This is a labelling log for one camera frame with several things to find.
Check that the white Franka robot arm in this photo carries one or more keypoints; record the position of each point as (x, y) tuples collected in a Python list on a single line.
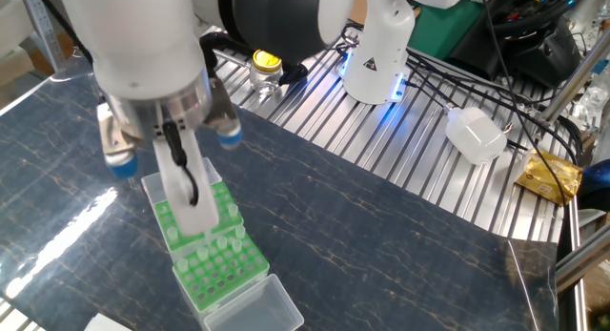
[(143, 45)]

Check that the gold foil packet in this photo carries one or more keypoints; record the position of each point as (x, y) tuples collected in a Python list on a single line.
[(548, 178)]

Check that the glass jar gold lid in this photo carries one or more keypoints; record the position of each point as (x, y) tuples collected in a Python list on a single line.
[(267, 64)]

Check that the aluminium frame post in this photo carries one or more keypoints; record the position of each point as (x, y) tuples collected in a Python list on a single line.
[(576, 80)]

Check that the white plastic bottle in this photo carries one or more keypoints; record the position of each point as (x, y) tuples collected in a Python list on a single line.
[(476, 135)]

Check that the translucent tip box green rack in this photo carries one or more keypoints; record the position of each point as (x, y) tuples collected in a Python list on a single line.
[(157, 183), (257, 312)]

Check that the brown cardboard sheet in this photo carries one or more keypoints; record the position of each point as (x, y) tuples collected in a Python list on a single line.
[(358, 9)]

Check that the white paper sheet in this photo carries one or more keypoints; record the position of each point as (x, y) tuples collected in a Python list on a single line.
[(107, 325)]

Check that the dark blue round object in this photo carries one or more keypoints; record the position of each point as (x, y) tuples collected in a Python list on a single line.
[(595, 183)]

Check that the large translucent pipette tip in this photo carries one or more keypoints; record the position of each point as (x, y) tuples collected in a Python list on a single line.
[(221, 242), (182, 265), (171, 233), (208, 236), (237, 245), (232, 211), (202, 253), (239, 232)]

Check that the grey slotted angle post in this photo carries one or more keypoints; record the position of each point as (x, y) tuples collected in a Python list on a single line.
[(40, 30)]

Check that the silver wrist camera blue caps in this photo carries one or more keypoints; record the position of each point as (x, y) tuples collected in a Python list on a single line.
[(114, 135)]

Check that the black racing wheel controller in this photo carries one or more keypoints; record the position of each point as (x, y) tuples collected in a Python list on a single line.
[(548, 54)]

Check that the dark marble pattern mat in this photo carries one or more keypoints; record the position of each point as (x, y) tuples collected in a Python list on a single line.
[(429, 274)]

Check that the green cloth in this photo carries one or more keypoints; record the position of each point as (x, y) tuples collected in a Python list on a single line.
[(443, 30)]

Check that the aluminium frame rail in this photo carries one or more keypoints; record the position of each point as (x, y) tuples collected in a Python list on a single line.
[(581, 264)]

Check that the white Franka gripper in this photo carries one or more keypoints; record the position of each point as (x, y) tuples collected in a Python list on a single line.
[(207, 216)]

